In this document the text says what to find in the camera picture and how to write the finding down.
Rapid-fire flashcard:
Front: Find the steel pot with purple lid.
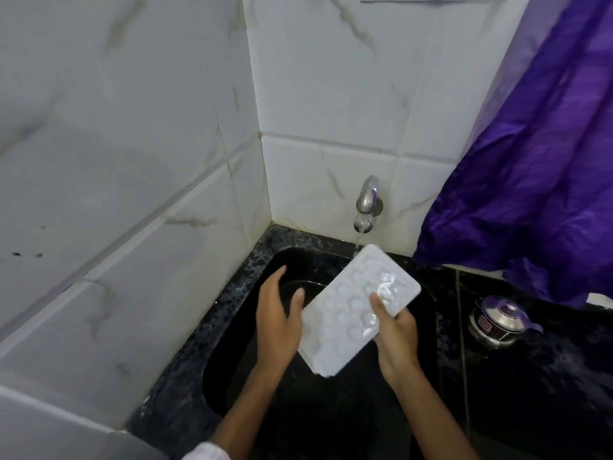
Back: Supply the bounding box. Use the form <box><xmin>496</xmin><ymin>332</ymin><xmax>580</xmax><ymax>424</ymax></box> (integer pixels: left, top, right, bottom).
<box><xmin>468</xmin><ymin>295</ymin><xmax>545</xmax><ymax>350</ymax></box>

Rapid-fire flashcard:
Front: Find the person's right forearm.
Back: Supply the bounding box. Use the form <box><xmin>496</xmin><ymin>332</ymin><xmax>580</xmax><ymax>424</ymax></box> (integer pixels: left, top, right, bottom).
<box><xmin>382</xmin><ymin>361</ymin><xmax>480</xmax><ymax>460</ymax></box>

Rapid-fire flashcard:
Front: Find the purple curtain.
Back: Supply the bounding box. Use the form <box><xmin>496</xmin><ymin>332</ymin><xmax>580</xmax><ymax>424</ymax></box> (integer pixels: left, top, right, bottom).
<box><xmin>411</xmin><ymin>0</ymin><xmax>613</xmax><ymax>310</ymax></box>

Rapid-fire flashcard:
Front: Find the person's left hand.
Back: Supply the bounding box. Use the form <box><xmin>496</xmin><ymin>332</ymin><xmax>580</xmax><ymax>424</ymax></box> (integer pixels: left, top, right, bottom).
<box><xmin>255</xmin><ymin>264</ymin><xmax>306</xmax><ymax>374</ymax></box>

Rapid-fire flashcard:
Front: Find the steel tap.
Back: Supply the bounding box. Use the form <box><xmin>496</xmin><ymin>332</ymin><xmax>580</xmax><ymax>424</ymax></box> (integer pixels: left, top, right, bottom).
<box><xmin>352</xmin><ymin>174</ymin><xmax>384</xmax><ymax>234</ymax></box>

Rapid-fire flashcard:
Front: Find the white ice tray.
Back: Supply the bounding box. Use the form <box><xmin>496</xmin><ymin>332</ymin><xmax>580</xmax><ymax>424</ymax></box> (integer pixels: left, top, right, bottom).
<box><xmin>296</xmin><ymin>243</ymin><xmax>422</xmax><ymax>379</ymax></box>

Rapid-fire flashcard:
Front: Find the person's right hand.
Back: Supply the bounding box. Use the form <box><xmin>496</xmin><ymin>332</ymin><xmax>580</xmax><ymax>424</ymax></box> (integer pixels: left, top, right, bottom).
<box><xmin>368</xmin><ymin>293</ymin><xmax>421</xmax><ymax>379</ymax></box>

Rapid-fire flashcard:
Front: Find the person's left forearm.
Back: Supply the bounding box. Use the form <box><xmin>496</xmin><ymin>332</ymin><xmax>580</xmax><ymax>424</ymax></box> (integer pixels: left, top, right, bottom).
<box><xmin>209</xmin><ymin>361</ymin><xmax>284</xmax><ymax>460</ymax></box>

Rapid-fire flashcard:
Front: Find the black sink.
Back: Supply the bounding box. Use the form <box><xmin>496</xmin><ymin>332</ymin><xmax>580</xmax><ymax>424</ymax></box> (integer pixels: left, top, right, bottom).
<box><xmin>202</xmin><ymin>246</ymin><xmax>439</xmax><ymax>460</ymax></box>

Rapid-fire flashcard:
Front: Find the white shirt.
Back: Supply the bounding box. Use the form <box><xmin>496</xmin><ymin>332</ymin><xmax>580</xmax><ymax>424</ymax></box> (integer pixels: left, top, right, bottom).
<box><xmin>181</xmin><ymin>441</ymin><xmax>231</xmax><ymax>460</ymax></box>

